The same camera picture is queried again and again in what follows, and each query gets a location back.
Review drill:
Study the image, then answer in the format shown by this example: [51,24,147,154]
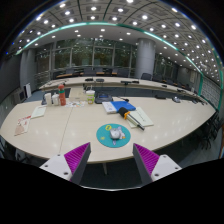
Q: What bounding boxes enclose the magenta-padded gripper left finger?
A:
[39,141,92,186]

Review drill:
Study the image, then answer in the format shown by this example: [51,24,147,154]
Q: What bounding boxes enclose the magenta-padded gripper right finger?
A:
[132,143,183,186]

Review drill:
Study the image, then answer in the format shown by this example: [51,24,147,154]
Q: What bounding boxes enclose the silver computer mouse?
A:
[109,128,124,141]

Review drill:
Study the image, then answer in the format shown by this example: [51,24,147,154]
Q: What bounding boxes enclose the round teal mouse pad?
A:
[95,123,132,149]

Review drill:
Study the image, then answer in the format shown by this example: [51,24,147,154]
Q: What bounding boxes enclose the cream booklet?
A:
[126,106,155,129]
[30,105,48,120]

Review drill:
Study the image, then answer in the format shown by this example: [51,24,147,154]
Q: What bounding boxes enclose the colourful printed leaflet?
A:
[64,99,87,108]

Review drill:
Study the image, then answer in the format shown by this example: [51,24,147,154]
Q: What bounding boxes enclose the blue and white book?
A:
[101,100,137,115]

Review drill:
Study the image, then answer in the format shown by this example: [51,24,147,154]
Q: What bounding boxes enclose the red and white leaflet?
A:
[13,115,32,137]

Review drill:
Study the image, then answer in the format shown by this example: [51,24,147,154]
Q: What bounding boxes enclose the green-printed paper cup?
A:
[85,89,96,105]

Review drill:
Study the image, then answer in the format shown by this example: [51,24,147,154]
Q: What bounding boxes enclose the red drink bottle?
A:
[57,83,67,107]

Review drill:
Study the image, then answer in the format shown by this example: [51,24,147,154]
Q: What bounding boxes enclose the beige cardboard box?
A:
[68,86,88,103]

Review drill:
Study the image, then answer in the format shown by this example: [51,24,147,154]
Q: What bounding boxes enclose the tall white cup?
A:
[44,92,53,107]

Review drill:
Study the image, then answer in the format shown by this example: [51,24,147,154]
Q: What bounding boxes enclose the black desk console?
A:
[94,92,114,105]

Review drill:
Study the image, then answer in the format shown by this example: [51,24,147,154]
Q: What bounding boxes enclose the dark office chairs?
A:
[63,66,224,151]

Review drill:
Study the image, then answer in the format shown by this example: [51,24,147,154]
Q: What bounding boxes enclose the ceiling lights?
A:
[16,0,224,88]

